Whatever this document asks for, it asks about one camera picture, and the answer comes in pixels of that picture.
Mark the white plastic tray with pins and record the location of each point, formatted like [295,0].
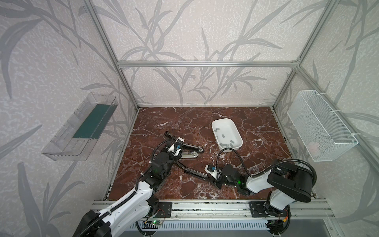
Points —
[226,134]

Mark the clear plastic wall bin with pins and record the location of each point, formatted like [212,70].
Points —
[76,139]

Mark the white wire mesh basket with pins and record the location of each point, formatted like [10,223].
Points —
[323,133]

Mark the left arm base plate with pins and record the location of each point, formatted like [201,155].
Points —
[162,209]

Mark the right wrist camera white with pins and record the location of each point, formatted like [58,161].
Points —
[213,171]

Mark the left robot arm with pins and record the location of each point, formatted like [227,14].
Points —
[140,202]

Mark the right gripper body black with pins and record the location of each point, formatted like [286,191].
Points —
[208,176]

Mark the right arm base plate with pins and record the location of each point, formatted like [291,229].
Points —
[262,210]

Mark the green circuit board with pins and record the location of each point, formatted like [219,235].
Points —
[153,224]

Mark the staple strips in tray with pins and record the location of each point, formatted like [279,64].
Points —
[223,140]

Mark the aluminium front rail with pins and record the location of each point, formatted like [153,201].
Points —
[238,209]

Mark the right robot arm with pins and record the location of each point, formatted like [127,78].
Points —
[292,179]

